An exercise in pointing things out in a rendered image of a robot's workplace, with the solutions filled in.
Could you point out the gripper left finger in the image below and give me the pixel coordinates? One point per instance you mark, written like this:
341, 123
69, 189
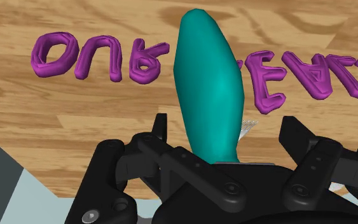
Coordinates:
197, 173

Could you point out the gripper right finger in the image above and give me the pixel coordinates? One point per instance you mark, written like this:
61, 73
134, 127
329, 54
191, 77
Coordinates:
316, 161

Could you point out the white fork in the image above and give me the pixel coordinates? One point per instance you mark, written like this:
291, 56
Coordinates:
247, 126

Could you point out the teal tapered vase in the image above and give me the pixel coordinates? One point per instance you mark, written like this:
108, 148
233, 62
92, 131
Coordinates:
209, 86

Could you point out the purple letter sign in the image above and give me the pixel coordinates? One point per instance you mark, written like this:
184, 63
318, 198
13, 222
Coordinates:
267, 80

